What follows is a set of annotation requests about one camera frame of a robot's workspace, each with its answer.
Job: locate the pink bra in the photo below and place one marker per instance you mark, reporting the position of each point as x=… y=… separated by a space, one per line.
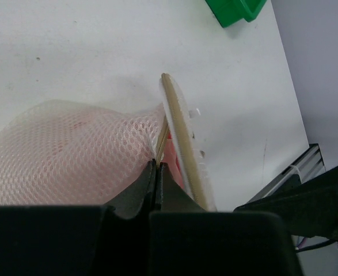
x=171 y=159

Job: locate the green plastic tray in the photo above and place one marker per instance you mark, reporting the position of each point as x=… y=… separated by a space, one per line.
x=228 y=12

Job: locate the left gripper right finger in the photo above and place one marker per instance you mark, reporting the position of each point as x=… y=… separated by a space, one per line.
x=185 y=240

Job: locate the aluminium table frame rail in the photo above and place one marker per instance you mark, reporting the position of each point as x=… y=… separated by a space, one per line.
x=306 y=167

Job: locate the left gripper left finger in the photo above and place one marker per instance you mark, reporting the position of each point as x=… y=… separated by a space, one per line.
x=107 y=239

